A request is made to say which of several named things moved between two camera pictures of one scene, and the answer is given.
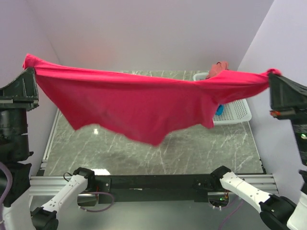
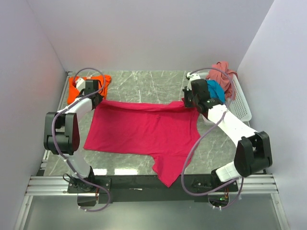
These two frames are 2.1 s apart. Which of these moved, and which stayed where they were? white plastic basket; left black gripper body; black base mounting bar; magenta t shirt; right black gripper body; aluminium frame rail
Moved: left black gripper body; magenta t shirt; right black gripper body
Stayed: white plastic basket; aluminium frame rail; black base mounting bar
